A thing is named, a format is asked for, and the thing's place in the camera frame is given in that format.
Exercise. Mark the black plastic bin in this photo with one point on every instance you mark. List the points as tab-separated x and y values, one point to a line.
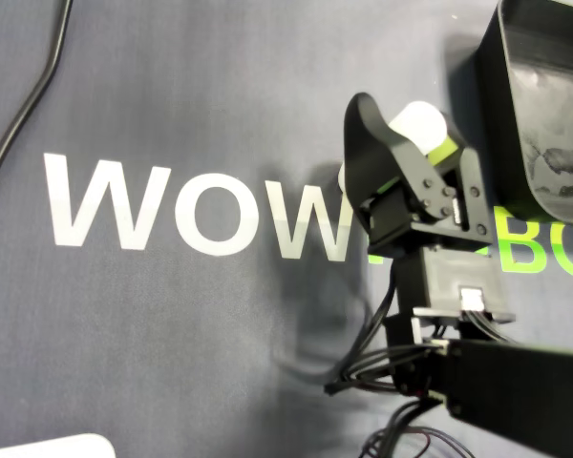
554	119

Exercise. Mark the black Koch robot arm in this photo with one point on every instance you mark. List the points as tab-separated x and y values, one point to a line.
506	377

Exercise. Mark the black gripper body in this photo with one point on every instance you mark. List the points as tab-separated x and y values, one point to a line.
387	224

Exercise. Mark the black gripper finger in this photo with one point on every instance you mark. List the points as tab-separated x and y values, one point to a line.
367	148
473	191

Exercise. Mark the dark grey WOWROBO printed mat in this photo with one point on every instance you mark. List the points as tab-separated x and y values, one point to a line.
172	334

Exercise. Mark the white desk lamp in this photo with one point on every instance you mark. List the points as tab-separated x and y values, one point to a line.
52	448

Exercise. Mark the white plastic cylinder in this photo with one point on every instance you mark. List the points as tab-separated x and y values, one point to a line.
420	124

